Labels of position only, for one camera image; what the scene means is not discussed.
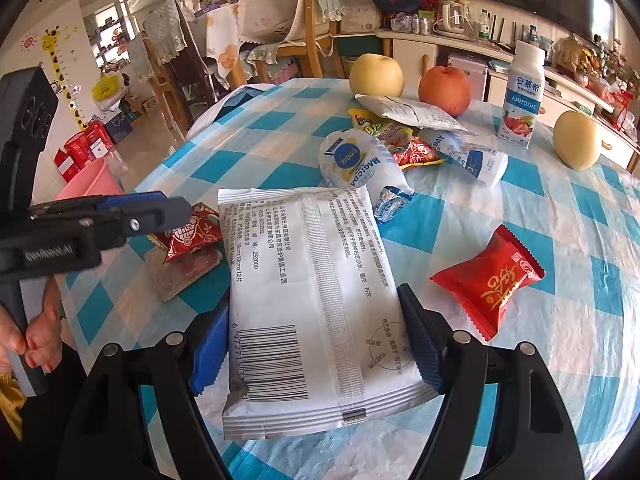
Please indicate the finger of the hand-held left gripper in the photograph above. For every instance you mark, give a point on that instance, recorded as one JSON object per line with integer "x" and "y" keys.
{"x": 150, "y": 220}
{"x": 132, "y": 200}

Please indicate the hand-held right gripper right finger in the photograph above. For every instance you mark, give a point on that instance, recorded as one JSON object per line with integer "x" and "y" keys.
{"x": 425, "y": 340}

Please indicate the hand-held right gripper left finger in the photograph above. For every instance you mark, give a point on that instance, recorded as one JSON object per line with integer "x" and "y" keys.
{"x": 210, "y": 350}

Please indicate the red patterned candy wrapper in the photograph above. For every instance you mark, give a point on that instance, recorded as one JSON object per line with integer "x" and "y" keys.
{"x": 192, "y": 230}

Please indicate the pink plastic basin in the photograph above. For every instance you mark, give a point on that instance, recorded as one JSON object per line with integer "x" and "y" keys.
{"x": 90, "y": 180}

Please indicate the large white wipes packet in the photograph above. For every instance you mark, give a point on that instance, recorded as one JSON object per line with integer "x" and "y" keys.
{"x": 310, "y": 285}

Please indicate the small white drink bottle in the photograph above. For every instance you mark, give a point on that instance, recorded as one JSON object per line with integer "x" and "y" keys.
{"x": 487, "y": 165}

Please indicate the person's left hand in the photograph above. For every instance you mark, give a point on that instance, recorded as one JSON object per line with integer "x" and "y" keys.
{"x": 47, "y": 320}

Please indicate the clear brown plastic wrapper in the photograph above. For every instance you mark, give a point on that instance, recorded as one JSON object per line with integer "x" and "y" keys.
{"x": 185, "y": 275}

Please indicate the red gift box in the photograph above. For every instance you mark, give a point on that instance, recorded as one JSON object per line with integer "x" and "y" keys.
{"x": 92, "y": 145}
{"x": 65, "y": 165}

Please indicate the yellow plastic bag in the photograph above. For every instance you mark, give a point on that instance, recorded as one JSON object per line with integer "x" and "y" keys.
{"x": 106, "y": 87}

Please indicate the red gold candy packet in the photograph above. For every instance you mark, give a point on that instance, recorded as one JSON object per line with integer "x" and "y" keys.
{"x": 487, "y": 280}

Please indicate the dark wooden chair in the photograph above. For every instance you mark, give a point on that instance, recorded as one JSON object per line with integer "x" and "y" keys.
{"x": 170, "y": 75}

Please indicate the blue checkered tablecloth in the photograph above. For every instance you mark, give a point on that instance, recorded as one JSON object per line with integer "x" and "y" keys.
{"x": 575, "y": 240}

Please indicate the white cloth with orange prints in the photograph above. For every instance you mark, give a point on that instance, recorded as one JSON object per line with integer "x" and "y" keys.
{"x": 225, "y": 45}

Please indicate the orange red candy wrapper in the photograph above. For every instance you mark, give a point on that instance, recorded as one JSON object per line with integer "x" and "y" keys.
{"x": 417, "y": 152}

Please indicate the white blue milk pouch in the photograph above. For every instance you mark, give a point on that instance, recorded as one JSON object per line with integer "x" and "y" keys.
{"x": 350, "y": 160}
{"x": 440, "y": 142}

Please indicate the yellow green candy wrapper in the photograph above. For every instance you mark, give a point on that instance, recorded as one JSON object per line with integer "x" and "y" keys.
{"x": 365, "y": 121}

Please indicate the small white wipes packet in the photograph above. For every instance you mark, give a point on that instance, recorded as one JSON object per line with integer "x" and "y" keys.
{"x": 415, "y": 112}

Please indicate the light wooden chair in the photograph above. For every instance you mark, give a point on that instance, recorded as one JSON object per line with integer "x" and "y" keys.
{"x": 312, "y": 35}

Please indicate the red apple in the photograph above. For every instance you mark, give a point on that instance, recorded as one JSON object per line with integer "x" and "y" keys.
{"x": 445, "y": 91}

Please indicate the small yellow pear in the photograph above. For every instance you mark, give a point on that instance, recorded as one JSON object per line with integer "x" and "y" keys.
{"x": 575, "y": 140}

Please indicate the white yogurt drink bottle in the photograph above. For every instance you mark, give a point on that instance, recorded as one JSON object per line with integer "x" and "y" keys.
{"x": 520, "y": 95}

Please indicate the silver metal case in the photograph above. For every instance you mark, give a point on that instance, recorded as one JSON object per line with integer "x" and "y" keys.
{"x": 467, "y": 77}

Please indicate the large yellow pear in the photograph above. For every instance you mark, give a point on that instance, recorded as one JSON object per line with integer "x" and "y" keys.
{"x": 376, "y": 75}

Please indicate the white television cabinet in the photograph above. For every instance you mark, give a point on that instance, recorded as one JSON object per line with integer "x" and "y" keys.
{"x": 565, "y": 90}

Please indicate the white cardboard box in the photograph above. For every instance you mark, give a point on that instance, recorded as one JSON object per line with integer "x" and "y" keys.
{"x": 360, "y": 12}

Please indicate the wrapped pack of small bottles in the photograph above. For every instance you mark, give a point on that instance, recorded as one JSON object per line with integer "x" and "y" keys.
{"x": 410, "y": 24}

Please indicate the white electric kettle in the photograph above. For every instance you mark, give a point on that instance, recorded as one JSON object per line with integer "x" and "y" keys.
{"x": 452, "y": 17}

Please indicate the dried flower bunch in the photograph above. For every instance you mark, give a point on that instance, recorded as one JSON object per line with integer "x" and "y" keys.
{"x": 600, "y": 67}

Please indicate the giraffe wall sticker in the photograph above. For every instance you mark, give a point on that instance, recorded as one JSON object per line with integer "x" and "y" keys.
{"x": 60, "y": 70}

